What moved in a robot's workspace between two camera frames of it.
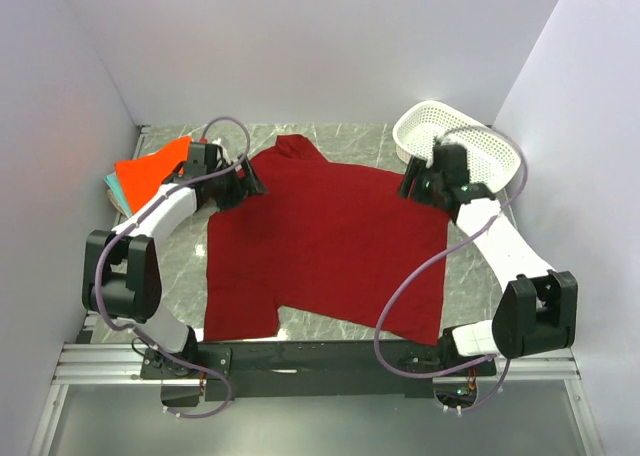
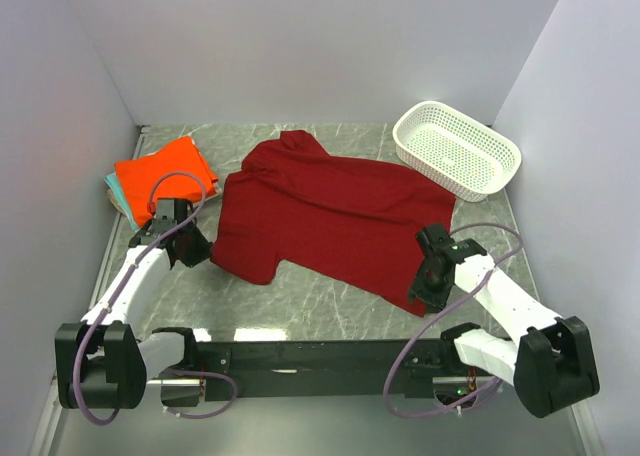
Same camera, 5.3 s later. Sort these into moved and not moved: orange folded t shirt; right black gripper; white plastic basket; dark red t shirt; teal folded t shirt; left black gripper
Moved: dark red t shirt; left black gripper; right black gripper
Not moved: white plastic basket; orange folded t shirt; teal folded t shirt
